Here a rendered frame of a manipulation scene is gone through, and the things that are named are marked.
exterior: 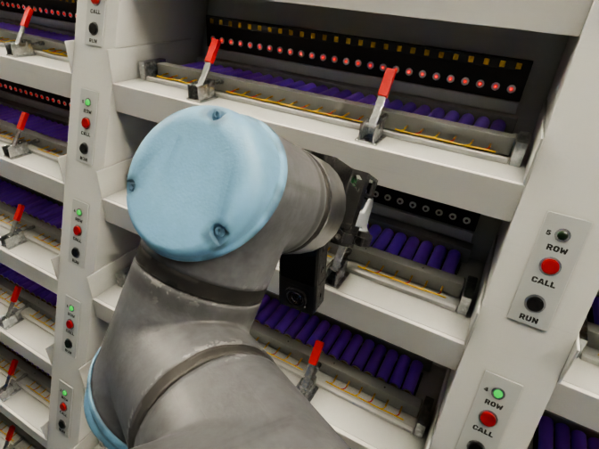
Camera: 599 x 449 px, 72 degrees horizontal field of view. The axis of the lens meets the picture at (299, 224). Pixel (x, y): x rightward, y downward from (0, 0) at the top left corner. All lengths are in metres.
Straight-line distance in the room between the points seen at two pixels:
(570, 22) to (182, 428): 0.47
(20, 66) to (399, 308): 0.78
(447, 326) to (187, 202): 0.39
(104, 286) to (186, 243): 0.63
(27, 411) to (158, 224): 0.99
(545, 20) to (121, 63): 0.58
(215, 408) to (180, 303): 0.07
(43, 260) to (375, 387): 0.69
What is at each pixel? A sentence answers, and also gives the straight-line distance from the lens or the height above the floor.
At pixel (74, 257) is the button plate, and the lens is 0.85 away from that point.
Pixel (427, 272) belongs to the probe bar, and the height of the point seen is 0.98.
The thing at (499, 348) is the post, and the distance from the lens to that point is 0.53.
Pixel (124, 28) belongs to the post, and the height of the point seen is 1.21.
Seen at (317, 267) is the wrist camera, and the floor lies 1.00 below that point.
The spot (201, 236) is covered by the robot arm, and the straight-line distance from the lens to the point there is 0.22.
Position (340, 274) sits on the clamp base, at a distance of 0.56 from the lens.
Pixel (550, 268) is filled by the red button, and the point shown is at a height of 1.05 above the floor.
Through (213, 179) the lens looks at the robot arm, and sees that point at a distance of 0.23.
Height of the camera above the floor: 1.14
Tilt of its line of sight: 15 degrees down
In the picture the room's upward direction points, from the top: 13 degrees clockwise
